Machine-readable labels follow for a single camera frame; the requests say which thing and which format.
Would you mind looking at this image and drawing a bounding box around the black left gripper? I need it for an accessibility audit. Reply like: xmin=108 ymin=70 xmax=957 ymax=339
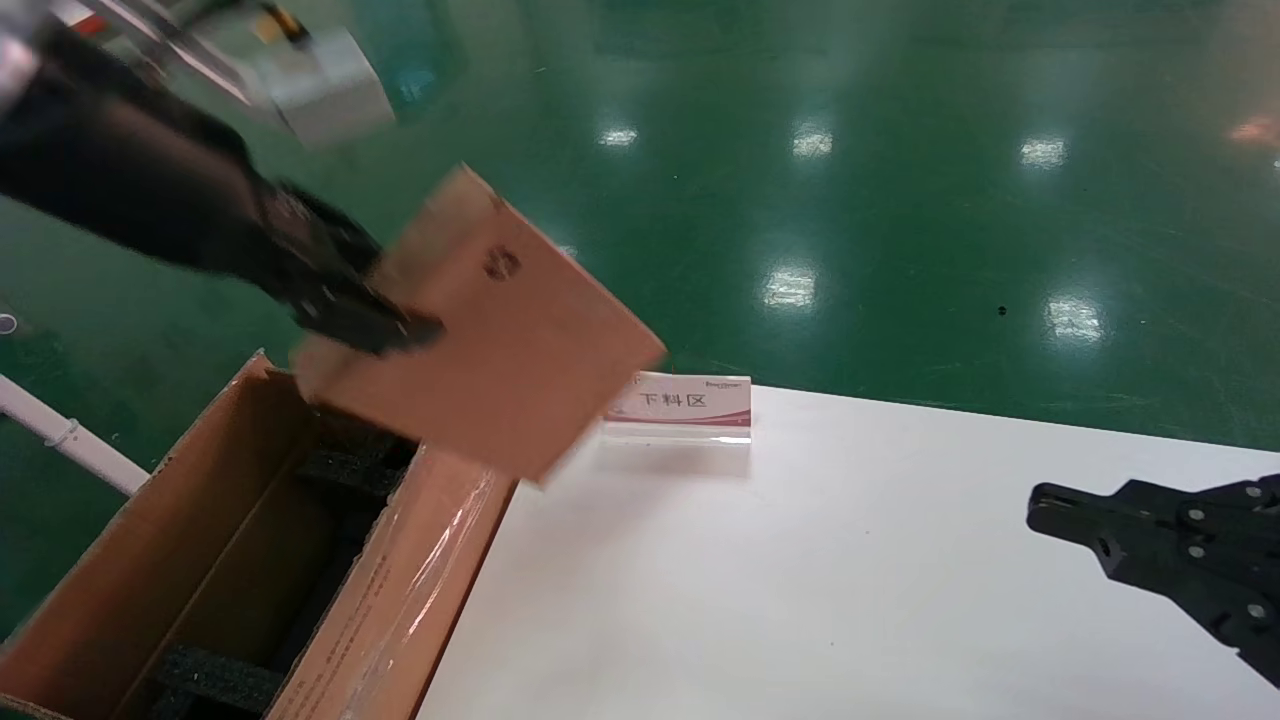
xmin=0 ymin=25 xmax=446 ymax=356

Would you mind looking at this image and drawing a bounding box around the acrylic sign with Chinese text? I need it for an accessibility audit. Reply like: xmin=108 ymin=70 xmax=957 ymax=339
xmin=600 ymin=372 xmax=753 ymax=446

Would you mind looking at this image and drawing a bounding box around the black foam insert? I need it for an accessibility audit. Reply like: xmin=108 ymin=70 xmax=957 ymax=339
xmin=295 ymin=410 xmax=421 ymax=501
xmin=150 ymin=645 xmax=286 ymax=716

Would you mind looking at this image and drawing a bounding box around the large open cardboard box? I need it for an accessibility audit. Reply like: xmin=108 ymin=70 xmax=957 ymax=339
xmin=0 ymin=350 xmax=521 ymax=720

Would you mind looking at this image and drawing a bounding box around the white metal tube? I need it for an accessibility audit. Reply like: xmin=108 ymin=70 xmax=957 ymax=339
xmin=0 ymin=375 xmax=151 ymax=498

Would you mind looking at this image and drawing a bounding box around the small cardboard box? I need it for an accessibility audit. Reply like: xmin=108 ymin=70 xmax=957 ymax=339
xmin=293 ymin=165 xmax=668 ymax=489

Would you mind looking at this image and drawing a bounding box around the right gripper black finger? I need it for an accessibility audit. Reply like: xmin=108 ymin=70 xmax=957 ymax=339
xmin=1030 ymin=512 xmax=1280 ymax=691
xmin=1027 ymin=475 xmax=1280 ymax=576

